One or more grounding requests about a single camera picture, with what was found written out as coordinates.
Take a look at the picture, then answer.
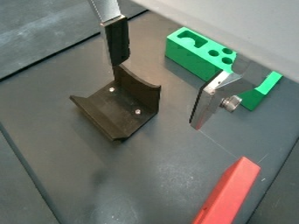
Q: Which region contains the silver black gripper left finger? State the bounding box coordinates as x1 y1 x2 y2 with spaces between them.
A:
88 0 129 67

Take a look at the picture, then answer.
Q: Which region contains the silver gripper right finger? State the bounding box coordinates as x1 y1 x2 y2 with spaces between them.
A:
189 54 271 130

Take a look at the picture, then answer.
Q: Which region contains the green shape sorting board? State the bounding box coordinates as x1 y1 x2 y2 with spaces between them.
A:
164 27 283 111

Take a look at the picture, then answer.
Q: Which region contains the black curved holder stand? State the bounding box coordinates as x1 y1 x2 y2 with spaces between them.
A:
69 65 161 141

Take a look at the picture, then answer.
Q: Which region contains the red double-square peg block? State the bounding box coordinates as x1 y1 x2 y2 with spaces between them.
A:
192 157 260 224

